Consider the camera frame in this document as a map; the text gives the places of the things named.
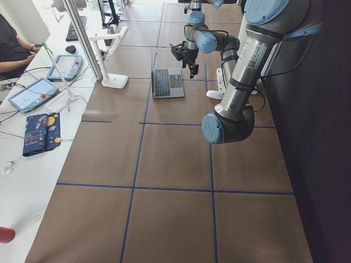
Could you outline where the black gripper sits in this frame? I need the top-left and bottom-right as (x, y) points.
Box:
(170, 41), (199, 78)

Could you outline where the grey laptop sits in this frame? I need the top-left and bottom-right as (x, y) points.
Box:
(151, 53), (185, 100)

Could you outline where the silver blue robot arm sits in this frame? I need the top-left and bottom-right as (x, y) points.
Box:
(179, 0), (224, 14)
(171, 1), (326, 144)

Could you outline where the white desk lamp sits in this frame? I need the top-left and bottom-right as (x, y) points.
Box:
(89, 26), (128, 89)

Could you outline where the black desk mouse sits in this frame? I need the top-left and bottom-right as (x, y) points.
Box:
(65, 45), (76, 54)

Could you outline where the black keyboard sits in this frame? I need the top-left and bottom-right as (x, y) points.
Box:
(66, 16), (87, 42)

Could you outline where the upper teach pendant tablet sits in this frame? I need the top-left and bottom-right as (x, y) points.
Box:
(46, 55), (83, 82)

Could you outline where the teach pendant tablet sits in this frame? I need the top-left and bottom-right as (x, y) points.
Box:
(46, 55), (83, 82)
(8, 78), (59, 113)

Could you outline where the thin metal rod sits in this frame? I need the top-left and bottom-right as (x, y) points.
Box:
(42, 42), (87, 112)

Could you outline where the brown paper table cover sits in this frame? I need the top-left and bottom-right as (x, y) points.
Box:
(26, 1), (312, 262)

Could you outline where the lower teach pendant tablet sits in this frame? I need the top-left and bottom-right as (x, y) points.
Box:
(8, 78), (59, 113)

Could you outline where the navy space print pouch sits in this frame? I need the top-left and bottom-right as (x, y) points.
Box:
(22, 113), (61, 157)

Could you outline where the seated person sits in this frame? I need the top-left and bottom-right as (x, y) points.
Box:
(0, 15), (40, 80)

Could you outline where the red cylinder bottle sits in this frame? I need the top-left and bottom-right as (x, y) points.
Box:
(0, 226), (15, 244)

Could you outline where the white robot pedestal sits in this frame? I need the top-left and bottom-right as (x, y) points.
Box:
(216, 68), (227, 99)

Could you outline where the aluminium frame post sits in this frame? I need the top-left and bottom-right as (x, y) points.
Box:
(63, 0), (102, 81)

